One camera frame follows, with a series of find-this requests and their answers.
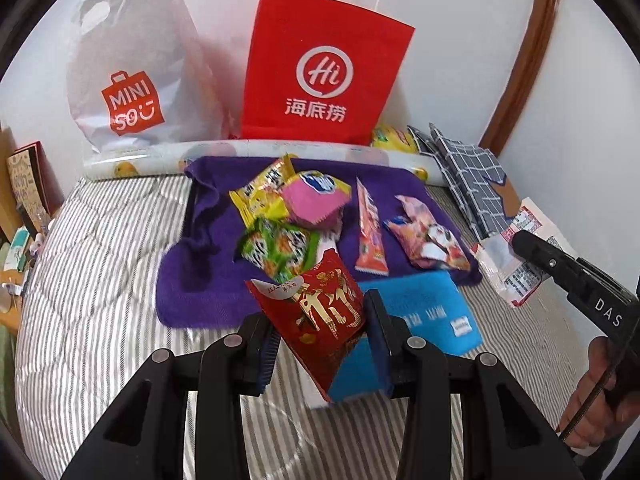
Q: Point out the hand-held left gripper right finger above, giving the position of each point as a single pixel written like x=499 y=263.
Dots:
x=377 y=355

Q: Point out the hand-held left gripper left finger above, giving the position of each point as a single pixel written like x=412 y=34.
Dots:
x=265 y=360

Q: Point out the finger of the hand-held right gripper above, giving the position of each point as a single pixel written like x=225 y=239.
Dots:
x=545 y=257

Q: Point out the white red snack packet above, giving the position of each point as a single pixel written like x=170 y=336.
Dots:
x=515 y=270

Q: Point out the red gold snack packet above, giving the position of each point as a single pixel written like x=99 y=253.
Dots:
x=320 y=320

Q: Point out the pink panda snack packet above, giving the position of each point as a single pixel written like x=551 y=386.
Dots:
x=440 y=247

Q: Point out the green snack packet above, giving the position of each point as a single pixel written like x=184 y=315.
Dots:
x=275 y=247

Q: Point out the orange stick snack packet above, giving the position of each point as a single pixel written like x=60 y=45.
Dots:
x=370 y=230

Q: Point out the pink yellow snack packet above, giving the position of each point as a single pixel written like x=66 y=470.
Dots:
x=312 y=202

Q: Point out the person's right hand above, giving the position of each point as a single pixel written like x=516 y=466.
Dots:
x=590 y=410

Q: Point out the purple towel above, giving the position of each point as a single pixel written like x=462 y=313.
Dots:
x=210 y=280

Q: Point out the checked cloth with star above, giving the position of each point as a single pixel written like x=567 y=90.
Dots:
x=475 y=175

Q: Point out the yellow snack bag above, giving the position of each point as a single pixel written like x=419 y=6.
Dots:
x=395 y=139

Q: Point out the fruit print rolled mat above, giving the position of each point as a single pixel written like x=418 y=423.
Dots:
x=210 y=150

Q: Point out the light green bed sheet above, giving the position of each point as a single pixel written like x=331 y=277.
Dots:
x=6 y=350

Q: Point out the white green tube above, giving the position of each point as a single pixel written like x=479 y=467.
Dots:
x=20 y=250

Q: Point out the red paper bag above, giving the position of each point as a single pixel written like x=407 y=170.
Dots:
x=280 y=70

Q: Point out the wooden headboard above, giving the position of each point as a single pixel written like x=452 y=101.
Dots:
x=6 y=185

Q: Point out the white plastic shopping bag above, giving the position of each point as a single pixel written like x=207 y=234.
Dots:
x=150 y=35

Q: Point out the brown wooden door frame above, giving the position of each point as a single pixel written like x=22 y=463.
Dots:
x=530 y=60

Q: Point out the patterned picture frame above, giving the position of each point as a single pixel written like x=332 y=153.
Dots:
x=30 y=180

